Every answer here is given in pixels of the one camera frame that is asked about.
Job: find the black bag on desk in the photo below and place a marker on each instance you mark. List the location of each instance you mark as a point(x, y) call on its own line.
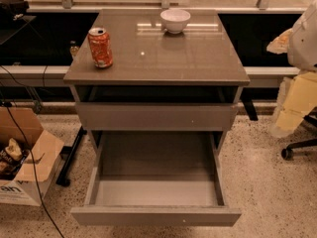
point(10, 10)

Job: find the grey drawer cabinet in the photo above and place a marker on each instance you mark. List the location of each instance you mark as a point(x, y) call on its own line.
point(198, 66)

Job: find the white ceramic bowl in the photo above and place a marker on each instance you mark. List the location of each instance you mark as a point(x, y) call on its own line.
point(174, 20)

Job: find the closed grey top drawer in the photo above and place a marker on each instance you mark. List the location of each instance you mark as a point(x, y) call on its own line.
point(149, 117)

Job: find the black table leg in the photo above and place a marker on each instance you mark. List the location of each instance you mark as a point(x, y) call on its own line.
point(68, 153)

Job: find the brown cardboard box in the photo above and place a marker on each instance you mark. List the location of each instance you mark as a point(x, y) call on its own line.
point(35, 173)

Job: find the orange soda can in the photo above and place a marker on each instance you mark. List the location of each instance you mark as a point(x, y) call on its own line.
point(100, 46)

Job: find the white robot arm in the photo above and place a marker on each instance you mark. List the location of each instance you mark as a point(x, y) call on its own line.
point(302, 47)

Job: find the snack bags in box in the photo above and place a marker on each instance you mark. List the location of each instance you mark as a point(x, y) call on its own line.
point(11, 159)

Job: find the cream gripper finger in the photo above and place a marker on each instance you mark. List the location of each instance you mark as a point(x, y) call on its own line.
point(280, 44)
point(296, 98)

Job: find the open grey middle drawer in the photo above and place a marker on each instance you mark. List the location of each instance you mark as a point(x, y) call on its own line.
point(156, 178)

